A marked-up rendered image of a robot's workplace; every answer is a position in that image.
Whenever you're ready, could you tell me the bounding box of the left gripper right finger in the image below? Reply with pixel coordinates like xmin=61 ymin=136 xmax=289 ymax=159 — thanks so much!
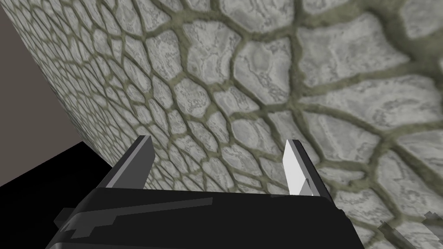
xmin=282 ymin=139 xmax=329 ymax=198

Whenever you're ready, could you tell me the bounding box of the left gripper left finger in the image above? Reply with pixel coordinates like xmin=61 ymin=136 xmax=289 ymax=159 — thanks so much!
xmin=98 ymin=135 xmax=156 ymax=190

